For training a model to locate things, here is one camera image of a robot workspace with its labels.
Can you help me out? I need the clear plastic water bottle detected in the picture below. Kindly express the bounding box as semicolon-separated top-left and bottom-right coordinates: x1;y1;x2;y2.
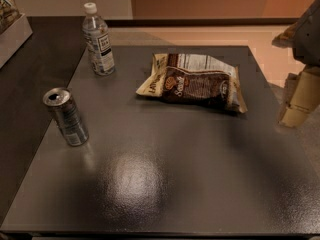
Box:
82;2;115;76

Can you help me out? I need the silver drink can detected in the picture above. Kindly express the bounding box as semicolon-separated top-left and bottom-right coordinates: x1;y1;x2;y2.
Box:
43;87;89;147

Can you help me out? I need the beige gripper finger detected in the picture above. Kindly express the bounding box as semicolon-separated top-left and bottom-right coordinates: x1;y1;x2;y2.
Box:
278;65;320;128

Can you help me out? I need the brown chip bag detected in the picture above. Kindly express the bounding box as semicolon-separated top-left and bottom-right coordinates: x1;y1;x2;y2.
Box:
136;54;247;113

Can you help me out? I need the white box with snacks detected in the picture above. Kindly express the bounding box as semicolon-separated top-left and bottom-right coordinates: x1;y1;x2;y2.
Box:
0;0;33;68

